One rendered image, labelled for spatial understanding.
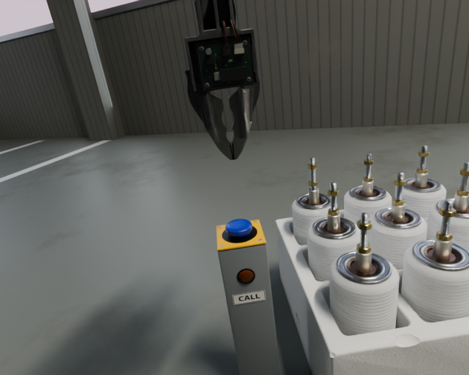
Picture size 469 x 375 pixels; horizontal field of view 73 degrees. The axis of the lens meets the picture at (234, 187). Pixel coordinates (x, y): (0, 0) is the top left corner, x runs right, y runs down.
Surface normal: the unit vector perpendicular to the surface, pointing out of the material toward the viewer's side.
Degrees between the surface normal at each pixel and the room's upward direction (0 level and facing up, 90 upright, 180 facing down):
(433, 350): 90
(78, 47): 90
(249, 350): 90
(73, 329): 0
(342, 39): 90
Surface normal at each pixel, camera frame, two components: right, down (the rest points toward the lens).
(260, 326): 0.07, 0.37
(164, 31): -0.40, 0.40
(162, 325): -0.13, -0.92
